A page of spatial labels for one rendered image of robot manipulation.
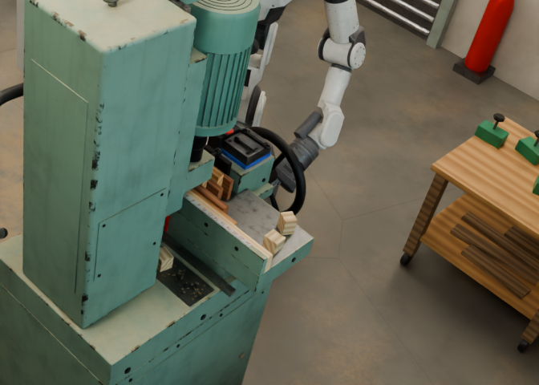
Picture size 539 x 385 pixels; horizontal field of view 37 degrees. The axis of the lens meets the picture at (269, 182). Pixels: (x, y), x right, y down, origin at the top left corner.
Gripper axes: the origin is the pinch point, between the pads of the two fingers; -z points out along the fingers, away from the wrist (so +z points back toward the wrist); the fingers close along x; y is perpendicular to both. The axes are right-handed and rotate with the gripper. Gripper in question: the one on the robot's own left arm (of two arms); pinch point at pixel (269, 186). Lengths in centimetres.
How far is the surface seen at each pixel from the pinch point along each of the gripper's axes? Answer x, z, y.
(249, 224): -7.3, -21.0, 38.6
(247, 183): 1.0, -11.8, 32.5
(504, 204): -62, 63, -40
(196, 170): 10, -22, 49
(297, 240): -18.8, -15.9, 39.2
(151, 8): 26, -16, 100
